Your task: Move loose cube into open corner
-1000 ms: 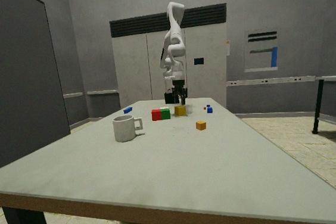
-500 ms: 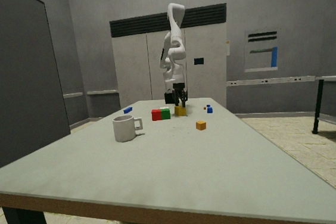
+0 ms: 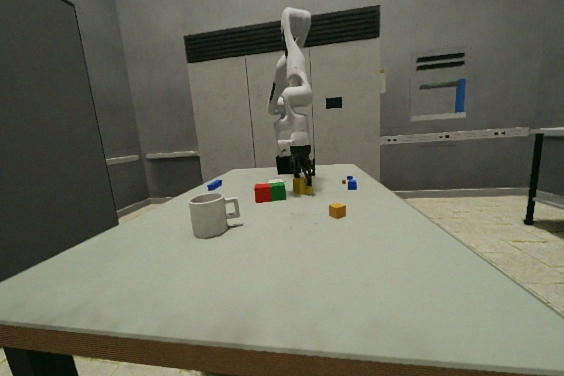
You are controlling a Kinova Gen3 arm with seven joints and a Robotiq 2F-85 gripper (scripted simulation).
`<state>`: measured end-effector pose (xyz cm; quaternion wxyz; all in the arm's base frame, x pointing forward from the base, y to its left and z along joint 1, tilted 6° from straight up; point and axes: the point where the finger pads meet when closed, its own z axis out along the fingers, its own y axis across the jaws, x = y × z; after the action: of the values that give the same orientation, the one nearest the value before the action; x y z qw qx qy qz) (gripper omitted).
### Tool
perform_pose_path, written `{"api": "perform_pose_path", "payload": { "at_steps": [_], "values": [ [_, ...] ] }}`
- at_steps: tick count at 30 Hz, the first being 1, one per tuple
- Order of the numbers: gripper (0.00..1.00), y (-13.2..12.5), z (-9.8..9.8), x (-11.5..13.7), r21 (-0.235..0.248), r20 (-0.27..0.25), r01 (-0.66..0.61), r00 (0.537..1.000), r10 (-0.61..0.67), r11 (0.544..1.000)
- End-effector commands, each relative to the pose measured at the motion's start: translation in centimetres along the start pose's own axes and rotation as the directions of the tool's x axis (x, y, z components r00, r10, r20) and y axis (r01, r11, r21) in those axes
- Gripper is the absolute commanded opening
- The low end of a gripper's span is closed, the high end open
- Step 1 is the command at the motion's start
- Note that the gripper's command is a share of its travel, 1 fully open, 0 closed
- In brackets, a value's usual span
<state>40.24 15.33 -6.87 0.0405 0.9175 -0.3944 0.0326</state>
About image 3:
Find red cube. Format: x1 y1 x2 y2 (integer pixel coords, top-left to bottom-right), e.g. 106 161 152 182
254 183 271 203

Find green cube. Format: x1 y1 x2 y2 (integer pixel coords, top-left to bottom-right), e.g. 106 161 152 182
269 182 286 202

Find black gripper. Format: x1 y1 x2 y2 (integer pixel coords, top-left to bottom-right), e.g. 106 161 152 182
289 145 315 188

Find grey mug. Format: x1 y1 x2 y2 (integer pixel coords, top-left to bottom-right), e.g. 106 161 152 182
189 193 240 239

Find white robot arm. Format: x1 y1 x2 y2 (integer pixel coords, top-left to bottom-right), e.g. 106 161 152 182
267 8 313 157

